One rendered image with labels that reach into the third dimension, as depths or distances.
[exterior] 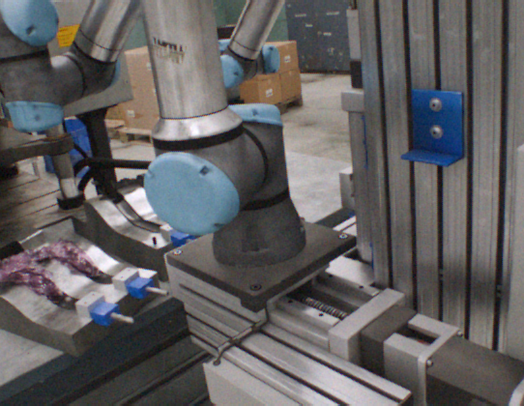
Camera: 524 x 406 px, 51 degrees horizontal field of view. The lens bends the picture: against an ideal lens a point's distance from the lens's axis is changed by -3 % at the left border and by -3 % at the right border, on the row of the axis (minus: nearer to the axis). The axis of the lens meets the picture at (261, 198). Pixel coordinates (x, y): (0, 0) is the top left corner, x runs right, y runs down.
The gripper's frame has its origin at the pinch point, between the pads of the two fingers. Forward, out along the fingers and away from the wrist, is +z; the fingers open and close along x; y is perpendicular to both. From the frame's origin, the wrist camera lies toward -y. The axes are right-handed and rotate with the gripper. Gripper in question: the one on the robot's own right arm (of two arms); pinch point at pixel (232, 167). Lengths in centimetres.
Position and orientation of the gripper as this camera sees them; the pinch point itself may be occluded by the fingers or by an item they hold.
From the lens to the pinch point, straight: 160.1
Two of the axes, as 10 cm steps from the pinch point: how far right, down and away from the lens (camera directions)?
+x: 7.3, -3.3, 6.0
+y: 6.7, 1.9, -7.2
